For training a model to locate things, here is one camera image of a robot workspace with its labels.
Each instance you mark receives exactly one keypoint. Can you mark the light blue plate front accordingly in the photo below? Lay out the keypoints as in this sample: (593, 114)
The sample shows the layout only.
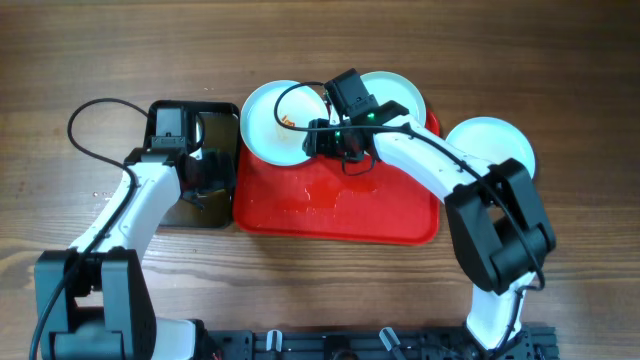
(495, 140)

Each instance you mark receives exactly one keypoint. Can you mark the light blue plate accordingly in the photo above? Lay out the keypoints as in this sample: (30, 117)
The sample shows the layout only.
(495, 140)
(389, 86)
(264, 137)

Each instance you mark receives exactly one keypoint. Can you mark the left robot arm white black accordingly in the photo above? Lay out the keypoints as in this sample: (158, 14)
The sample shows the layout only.
(92, 298)

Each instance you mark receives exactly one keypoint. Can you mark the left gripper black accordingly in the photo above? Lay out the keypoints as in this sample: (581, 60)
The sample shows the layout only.
(218, 176)

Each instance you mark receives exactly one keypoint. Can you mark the red plastic tray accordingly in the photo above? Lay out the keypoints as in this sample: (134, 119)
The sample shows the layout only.
(372, 203)

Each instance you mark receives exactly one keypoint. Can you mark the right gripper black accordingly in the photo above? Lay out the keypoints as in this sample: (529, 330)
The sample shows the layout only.
(319, 143)

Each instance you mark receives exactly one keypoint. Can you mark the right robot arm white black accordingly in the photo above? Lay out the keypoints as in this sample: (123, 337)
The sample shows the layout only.
(499, 228)

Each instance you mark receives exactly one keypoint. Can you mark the black water basin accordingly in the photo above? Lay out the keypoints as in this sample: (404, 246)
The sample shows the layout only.
(210, 126)

